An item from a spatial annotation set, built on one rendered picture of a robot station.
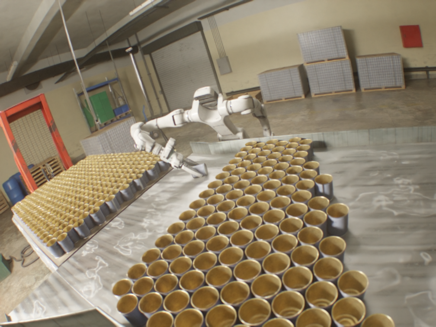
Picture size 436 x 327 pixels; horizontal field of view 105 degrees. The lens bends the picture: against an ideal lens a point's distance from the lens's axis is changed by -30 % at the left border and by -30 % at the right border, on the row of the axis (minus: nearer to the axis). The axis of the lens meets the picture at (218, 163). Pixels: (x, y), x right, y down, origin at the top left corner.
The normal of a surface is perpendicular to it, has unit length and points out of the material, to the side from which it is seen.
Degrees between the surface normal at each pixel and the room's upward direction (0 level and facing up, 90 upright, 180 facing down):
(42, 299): 0
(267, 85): 88
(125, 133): 90
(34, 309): 0
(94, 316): 90
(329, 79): 92
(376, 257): 0
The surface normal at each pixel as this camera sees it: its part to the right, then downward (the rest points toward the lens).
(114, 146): 0.84, -0.08
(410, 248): -0.29, -0.88
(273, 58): -0.47, 0.47
